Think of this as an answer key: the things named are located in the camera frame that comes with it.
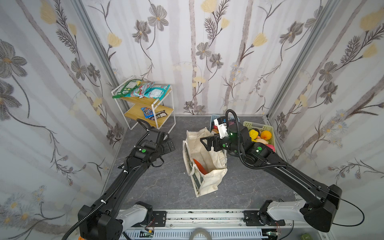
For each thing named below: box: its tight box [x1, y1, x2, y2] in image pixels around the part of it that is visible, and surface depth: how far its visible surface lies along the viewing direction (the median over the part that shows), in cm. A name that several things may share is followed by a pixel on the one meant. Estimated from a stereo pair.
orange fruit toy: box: [260, 130, 272, 141], surface depth 102 cm
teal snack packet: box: [144, 84, 170, 101], surface depth 83 cm
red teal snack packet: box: [130, 81, 155, 99], surface depth 83 cm
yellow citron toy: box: [249, 129, 259, 143], surface depth 102 cm
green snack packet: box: [112, 79, 142, 99], surface depth 85 cm
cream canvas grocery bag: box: [182, 127, 228, 198], surface depth 79 cm
